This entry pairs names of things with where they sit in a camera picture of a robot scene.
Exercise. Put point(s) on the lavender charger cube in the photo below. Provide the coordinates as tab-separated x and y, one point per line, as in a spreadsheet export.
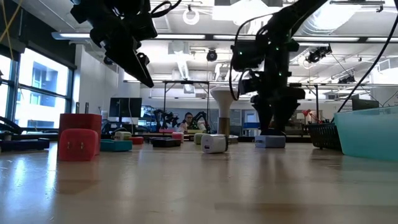
270	142

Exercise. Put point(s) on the white charger cube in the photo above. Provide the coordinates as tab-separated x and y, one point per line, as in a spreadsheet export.
214	143

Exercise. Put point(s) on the long ceiling light bar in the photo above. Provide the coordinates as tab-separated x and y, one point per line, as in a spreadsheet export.
186	36

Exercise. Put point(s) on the teal charger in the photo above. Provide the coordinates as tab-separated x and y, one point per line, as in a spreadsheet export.
115	145

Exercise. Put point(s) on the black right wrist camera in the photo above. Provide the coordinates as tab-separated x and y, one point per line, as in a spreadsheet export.
252	81

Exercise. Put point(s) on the coral pink charger cube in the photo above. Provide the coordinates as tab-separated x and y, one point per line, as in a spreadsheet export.
77	144

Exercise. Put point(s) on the white ceiling air unit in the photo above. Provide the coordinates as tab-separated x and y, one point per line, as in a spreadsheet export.
224	12

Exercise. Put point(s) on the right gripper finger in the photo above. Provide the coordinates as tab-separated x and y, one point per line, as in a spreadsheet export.
284	118
264	118

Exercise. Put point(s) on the black mesh basket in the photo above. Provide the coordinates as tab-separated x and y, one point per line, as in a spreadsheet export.
325	135

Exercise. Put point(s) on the black hanging ceiling device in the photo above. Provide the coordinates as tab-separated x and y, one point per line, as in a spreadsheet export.
346	79
318	53

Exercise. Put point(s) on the black background robot arm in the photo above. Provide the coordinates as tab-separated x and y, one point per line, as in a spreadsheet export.
164	118
201	117

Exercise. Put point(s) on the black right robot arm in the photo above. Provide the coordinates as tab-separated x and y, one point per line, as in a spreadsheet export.
280	31

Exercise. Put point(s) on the teal translucent plastic bin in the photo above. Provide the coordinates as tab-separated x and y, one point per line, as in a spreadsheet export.
367	133

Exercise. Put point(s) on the dark monitor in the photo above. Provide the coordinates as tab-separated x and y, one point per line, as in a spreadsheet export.
365	104

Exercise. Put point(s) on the small red charger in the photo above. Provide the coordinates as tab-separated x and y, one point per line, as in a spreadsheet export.
136	140

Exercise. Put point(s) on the light green charger cube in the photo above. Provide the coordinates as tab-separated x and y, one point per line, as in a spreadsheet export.
197	138

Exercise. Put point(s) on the blue storage bin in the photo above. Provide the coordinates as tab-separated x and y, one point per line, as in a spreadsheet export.
251	125

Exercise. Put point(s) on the white mushroom lamp brass base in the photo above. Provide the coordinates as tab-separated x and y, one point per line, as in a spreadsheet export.
224	109

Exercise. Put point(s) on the black aluminium table frame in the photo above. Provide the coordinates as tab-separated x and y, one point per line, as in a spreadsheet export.
25	144

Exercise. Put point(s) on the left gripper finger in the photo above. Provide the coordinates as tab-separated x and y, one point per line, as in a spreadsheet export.
133	67

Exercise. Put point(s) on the pale cream charger cube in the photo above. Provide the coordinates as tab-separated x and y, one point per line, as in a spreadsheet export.
123	135

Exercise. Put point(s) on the small pink charger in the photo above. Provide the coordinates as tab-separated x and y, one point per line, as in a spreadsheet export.
178	136

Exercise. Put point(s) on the black rig frame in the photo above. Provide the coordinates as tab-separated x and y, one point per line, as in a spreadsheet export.
316	102
186	82

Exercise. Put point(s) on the person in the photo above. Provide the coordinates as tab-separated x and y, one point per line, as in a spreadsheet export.
188	119

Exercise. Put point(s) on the black round ceiling camera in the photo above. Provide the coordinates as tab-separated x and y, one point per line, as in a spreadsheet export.
108	61
211	55

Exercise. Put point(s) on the dark red tall charger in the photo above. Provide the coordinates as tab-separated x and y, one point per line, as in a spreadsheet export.
81	121

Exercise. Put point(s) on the black desk monitor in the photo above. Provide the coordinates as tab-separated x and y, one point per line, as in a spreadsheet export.
125	107

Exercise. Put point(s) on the silver ventilation duct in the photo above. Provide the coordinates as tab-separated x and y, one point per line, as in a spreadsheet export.
320	21

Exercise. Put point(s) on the large window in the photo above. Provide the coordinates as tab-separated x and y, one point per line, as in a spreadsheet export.
40	87

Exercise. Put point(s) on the red desk lamp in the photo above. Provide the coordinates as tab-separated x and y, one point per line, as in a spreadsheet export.
308	113

